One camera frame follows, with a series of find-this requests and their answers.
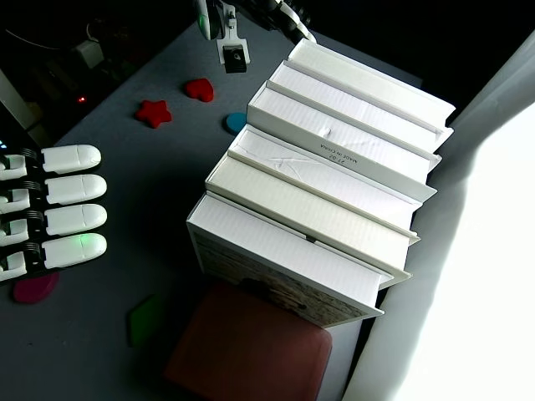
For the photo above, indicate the grey table cloth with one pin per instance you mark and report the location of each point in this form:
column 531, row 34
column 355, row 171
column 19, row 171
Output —
column 146, row 188

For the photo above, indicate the magenta oval block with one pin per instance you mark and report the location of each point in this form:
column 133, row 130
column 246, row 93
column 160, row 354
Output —
column 33, row 289

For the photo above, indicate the red star block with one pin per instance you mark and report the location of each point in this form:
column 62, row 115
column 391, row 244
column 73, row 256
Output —
column 153, row 113

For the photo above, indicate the white power adapter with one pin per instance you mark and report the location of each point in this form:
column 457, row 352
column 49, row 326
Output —
column 89, row 54

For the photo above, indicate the green square block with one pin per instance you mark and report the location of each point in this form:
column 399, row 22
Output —
column 144, row 319

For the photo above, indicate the red heart block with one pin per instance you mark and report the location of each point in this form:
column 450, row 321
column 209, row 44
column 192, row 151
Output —
column 200, row 89

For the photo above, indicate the blue round block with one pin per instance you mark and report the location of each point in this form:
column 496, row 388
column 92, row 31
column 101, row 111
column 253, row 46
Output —
column 235, row 123

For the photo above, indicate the black-spined book pictured cover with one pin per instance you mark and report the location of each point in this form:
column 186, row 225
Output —
column 271, row 246

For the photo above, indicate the white hardcover book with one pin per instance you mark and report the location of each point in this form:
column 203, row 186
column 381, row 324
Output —
column 301, row 209
column 368, row 79

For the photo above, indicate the maroon hardcover book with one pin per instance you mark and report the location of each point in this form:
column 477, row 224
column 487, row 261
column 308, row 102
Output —
column 251, row 346

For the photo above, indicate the white book made-in-china print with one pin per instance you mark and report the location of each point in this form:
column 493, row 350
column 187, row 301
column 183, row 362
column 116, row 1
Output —
column 317, row 125

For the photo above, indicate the white book special issue spine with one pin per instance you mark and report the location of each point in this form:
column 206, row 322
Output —
column 334, row 98

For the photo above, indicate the white furniture post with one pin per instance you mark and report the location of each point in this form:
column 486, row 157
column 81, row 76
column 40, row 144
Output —
column 12, row 100

